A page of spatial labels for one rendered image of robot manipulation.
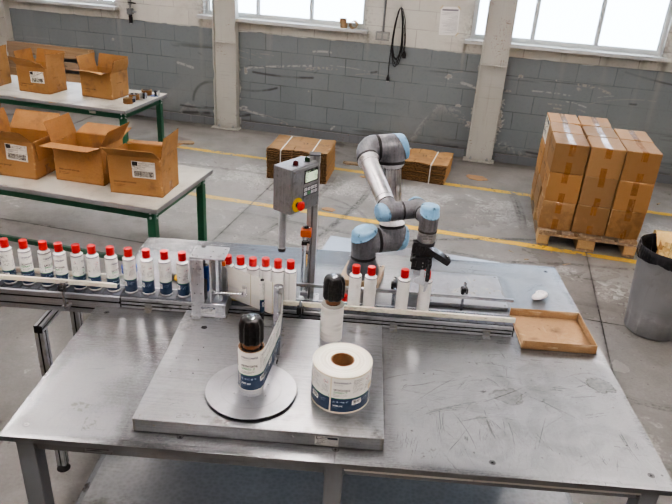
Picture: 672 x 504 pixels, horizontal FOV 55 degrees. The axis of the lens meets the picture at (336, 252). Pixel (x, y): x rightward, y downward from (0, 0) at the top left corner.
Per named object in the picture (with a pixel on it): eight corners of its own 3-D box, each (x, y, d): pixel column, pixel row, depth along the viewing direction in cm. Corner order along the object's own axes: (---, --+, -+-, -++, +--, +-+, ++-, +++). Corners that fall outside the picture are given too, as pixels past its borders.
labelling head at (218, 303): (191, 315, 260) (188, 258, 249) (198, 299, 272) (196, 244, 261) (225, 318, 260) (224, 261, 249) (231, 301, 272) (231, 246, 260)
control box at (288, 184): (272, 209, 260) (273, 164, 252) (300, 198, 272) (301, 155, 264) (291, 216, 255) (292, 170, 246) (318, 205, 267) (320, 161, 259)
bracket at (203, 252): (189, 258, 249) (189, 256, 249) (196, 246, 259) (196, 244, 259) (224, 261, 249) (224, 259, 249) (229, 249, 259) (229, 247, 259)
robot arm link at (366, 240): (347, 249, 303) (347, 223, 297) (374, 246, 306) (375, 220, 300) (354, 261, 293) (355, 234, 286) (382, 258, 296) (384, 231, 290)
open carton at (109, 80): (70, 97, 608) (65, 57, 592) (99, 89, 646) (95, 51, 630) (108, 103, 598) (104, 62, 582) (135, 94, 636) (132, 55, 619)
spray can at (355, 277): (346, 311, 271) (350, 267, 262) (347, 304, 276) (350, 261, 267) (359, 311, 271) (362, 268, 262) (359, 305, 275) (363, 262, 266)
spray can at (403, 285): (394, 315, 270) (399, 271, 261) (394, 308, 275) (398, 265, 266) (406, 316, 270) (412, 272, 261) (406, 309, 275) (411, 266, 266)
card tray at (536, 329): (521, 348, 262) (523, 340, 260) (509, 315, 285) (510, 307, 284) (595, 354, 261) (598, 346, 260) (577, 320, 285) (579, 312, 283)
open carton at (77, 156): (37, 185, 405) (28, 127, 389) (85, 160, 452) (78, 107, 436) (102, 194, 397) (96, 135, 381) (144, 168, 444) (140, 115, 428)
